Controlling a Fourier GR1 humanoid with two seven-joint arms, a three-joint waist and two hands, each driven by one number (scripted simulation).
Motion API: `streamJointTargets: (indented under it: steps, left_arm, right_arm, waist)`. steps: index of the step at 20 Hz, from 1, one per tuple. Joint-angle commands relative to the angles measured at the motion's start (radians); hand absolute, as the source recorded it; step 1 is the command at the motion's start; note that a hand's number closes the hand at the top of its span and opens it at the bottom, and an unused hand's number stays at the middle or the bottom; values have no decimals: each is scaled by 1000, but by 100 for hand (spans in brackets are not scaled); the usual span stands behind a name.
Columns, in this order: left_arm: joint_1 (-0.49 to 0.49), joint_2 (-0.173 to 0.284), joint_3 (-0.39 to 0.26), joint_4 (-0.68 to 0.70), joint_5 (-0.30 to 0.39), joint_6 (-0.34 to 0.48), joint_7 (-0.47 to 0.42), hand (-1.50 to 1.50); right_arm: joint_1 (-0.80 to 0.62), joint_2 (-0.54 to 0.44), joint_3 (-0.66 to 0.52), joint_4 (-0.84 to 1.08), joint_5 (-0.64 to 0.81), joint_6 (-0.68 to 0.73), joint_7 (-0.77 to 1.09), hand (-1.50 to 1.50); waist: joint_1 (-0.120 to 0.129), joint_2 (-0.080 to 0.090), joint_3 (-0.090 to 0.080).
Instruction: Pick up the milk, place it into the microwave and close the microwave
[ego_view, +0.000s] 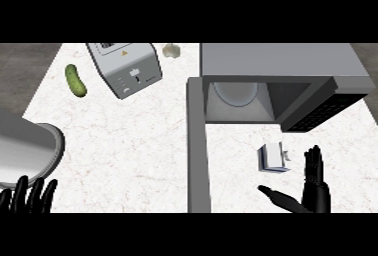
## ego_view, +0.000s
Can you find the white milk carton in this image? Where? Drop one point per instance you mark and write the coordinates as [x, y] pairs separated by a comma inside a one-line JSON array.
[[272, 159]]

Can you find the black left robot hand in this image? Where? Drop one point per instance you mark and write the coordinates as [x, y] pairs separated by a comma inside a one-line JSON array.
[[34, 196]]

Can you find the grey metal pot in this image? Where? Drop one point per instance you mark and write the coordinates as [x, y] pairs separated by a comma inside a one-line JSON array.
[[27, 151]]

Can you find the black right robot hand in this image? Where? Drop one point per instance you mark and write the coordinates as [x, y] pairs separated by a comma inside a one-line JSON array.
[[315, 190]]

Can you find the grey microwave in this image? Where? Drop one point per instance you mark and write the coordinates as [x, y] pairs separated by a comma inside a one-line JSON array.
[[290, 83]]

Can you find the green cucumber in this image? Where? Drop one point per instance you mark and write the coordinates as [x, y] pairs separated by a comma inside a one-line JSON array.
[[76, 80]]

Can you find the grey microwave door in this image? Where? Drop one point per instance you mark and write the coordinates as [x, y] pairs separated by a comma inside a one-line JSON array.
[[198, 146]]

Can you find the pale garlic bulb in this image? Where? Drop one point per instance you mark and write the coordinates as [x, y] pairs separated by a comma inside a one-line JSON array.
[[172, 50]]

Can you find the silver toaster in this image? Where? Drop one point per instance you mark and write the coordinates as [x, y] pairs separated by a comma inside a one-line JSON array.
[[127, 70]]

